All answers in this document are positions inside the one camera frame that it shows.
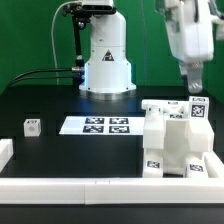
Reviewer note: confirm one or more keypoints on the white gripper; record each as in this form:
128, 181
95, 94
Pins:
189, 29

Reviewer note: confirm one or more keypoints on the small white cube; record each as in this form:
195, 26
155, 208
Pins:
198, 107

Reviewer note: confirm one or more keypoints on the white chair side frame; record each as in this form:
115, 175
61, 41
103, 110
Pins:
199, 133

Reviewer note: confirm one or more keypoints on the white cube nut with tag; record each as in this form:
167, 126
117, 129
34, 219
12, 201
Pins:
32, 127

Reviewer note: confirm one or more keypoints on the white chair seat block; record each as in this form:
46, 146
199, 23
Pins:
175, 147

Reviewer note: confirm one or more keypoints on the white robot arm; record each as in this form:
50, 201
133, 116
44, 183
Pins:
107, 72

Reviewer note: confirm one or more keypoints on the white flat chair panel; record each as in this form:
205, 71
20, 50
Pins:
98, 125

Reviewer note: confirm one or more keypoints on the white border fence frame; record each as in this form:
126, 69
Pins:
90, 171

